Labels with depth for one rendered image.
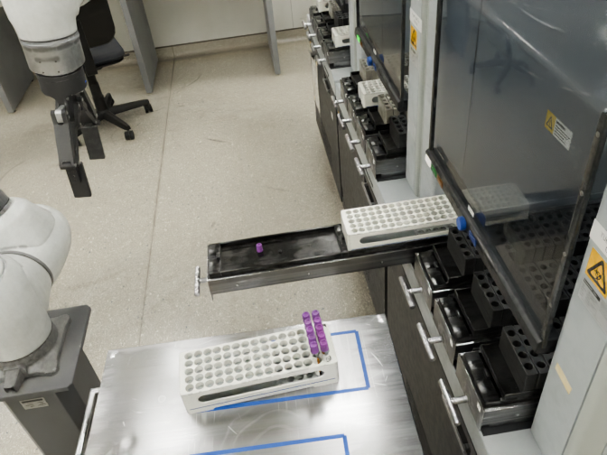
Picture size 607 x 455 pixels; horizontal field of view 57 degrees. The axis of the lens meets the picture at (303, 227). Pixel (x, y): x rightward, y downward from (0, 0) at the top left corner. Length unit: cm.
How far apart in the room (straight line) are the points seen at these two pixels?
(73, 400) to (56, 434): 13
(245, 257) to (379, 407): 54
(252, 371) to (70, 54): 63
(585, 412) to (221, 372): 62
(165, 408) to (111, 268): 170
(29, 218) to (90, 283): 130
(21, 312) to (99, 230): 171
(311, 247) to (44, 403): 75
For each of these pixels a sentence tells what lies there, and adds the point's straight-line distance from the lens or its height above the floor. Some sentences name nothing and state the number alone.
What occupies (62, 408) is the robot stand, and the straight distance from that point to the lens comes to 157.
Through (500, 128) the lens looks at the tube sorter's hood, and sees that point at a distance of 101.
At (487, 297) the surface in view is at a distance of 120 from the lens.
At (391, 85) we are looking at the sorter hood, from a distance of 171.
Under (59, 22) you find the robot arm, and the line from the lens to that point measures 99.
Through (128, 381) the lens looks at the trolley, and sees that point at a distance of 122.
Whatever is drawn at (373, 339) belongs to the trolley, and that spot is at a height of 82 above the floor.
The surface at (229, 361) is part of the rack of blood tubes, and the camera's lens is 111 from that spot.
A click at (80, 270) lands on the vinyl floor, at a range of 286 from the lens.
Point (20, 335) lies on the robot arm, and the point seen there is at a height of 82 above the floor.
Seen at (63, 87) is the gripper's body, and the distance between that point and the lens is 103.
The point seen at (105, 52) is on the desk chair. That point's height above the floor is 53.
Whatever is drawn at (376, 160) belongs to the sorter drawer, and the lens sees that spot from 171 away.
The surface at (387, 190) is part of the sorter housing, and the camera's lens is 170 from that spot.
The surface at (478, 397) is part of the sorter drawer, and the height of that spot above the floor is 81.
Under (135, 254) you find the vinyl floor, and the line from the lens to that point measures 283.
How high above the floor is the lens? 174
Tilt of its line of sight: 39 degrees down
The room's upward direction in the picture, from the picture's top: 7 degrees counter-clockwise
